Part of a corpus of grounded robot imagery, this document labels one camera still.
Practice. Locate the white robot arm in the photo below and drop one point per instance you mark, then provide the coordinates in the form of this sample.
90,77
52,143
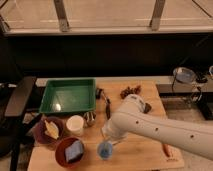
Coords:
129,117

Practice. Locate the white cup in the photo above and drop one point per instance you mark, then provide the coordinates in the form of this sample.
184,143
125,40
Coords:
75,124

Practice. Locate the blue plastic cup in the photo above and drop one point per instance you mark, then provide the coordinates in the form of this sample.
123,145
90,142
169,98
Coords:
105,150

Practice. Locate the dark red grape bunch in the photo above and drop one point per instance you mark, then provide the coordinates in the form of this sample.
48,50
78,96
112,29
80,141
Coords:
135,90

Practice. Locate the black rectangular block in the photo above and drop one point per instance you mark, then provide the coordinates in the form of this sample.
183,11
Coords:
147,108

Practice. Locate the green plastic tray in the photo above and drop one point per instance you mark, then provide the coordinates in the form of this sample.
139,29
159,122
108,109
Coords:
68,96

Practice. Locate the blue folded cloth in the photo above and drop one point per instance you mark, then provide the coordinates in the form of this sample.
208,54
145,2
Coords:
115,141

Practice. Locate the wooden board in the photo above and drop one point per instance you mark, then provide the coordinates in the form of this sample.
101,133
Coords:
135,153

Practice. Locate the yellow banana toy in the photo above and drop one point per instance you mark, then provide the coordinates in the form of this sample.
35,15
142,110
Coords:
52,129

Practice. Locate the blue sponge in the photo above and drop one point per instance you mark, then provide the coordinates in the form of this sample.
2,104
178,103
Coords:
73,151

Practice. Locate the silver pan with blue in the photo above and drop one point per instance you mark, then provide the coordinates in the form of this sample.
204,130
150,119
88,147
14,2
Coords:
184,75

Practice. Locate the red bowl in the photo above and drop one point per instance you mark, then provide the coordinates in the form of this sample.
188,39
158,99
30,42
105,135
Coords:
60,153

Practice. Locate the purple bowl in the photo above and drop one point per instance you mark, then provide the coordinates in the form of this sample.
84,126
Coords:
40,129

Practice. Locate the orange carrot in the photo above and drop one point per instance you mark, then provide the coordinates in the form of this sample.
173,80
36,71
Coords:
166,150

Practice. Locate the black chair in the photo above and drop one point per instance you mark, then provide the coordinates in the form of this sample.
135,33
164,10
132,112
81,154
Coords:
12,128

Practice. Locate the black handled tool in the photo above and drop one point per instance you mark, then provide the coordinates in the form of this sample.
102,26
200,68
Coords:
100,94

